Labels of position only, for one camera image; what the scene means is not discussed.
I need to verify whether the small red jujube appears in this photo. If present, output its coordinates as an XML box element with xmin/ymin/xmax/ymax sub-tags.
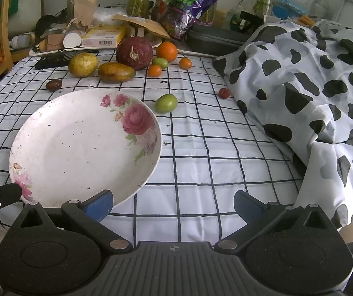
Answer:
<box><xmin>218</xmin><ymin>88</ymin><xmax>231</xmax><ymax>99</ymax></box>

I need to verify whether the dark red jujube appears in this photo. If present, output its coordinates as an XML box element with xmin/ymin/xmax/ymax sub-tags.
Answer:
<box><xmin>45</xmin><ymin>79</ymin><xmax>62</xmax><ymax>92</ymax></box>

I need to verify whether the green jujube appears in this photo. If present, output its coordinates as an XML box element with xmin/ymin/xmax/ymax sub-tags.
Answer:
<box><xmin>152</xmin><ymin>57</ymin><xmax>169</xmax><ymax>70</ymax></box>
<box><xmin>155</xmin><ymin>93</ymin><xmax>178</xmax><ymax>114</ymax></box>

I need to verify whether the brown oval mango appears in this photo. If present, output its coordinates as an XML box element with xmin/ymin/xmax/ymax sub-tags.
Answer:
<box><xmin>98</xmin><ymin>62</ymin><xmax>136</xmax><ymax>83</ymax></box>

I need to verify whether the yellow-green round mango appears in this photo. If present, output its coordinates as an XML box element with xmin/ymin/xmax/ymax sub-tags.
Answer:
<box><xmin>68</xmin><ymin>53</ymin><xmax>98</xmax><ymax>77</ymax></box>

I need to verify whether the small orange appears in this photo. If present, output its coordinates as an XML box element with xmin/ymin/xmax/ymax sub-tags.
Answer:
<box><xmin>178</xmin><ymin>57</ymin><xmax>192</xmax><ymax>70</ymax></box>
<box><xmin>147</xmin><ymin>64</ymin><xmax>162</xmax><ymax>77</ymax></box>

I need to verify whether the red cabbage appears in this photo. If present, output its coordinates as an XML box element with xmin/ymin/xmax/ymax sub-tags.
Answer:
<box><xmin>116</xmin><ymin>37</ymin><xmax>153</xmax><ymax>71</ymax></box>

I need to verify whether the large orange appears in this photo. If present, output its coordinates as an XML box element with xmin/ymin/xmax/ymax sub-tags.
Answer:
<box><xmin>156</xmin><ymin>41</ymin><xmax>178</xmax><ymax>62</ymax></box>

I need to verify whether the white floral plate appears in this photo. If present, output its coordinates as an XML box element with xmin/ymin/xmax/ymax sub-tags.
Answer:
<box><xmin>9</xmin><ymin>89</ymin><xmax>162</xmax><ymax>208</ymax></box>

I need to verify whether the black white checkered tablecloth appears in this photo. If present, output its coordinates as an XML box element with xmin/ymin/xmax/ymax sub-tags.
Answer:
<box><xmin>0</xmin><ymin>57</ymin><xmax>302</xmax><ymax>242</ymax></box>

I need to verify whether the cow print blanket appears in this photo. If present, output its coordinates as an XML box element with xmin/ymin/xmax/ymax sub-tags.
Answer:
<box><xmin>213</xmin><ymin>19</ymin><xmax>353</xmax><ymax>228</ymax></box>

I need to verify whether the black flat device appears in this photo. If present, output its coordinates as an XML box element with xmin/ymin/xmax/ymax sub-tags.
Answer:
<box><xmin>34</xmin><ymin>51</ymin><xmax>80</xmax><ymax>70</ymax></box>

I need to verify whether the white oval tray left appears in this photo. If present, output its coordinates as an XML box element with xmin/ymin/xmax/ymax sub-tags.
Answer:
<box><xmin>28</xmin><ymin>37</ymin><xmax>162</xmax><ymax>57</ymax></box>

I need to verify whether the brown leather pouch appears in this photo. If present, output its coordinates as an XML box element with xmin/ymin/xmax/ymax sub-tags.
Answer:
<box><xmin>46</xmin><ymin>34</ymin><xmax>64</xmax><ymax>52</ymax></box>

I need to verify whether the white cylinder container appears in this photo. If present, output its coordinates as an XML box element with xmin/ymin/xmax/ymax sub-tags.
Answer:
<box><xmin>63</xmin><ymin>31</ymin><xmax>82</xmax><ymax>49</ymax></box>

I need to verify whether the black zipper case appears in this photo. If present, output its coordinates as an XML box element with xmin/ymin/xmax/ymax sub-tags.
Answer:
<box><xmin>185</xmin><ymin>24</ymin><xmax>250</xmax><ymax>56</ymax></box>

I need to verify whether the yellow white medicine box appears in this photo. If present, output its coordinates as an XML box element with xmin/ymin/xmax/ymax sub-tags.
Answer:
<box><xmin>81</xmin><ymin>25</ymin><xmax>126</xmax><ymax>48</ymax></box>

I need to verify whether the brown paper envelope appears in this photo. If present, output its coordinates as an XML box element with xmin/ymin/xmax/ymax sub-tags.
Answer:
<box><xmin>112</xmin><ymin>14</ymin><xmax>170</xmax><ymax>39</ymax></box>

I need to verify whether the purple snack bag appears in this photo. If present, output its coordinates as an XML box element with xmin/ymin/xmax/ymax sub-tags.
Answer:
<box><xmin>159</xmin><ymin>0</ymin><xmax>218</xmax><ymax>41</ymax></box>

